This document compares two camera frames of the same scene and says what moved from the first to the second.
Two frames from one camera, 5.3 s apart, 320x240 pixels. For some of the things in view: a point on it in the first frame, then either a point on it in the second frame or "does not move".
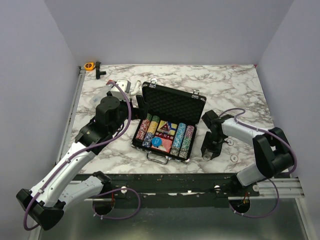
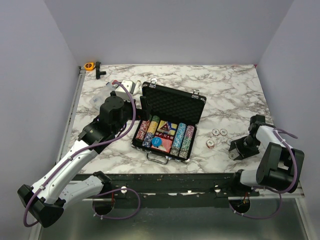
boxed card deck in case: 167,127 does not move
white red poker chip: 231,141 does not move
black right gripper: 216,150 → 243,153
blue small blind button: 156,141 does not move
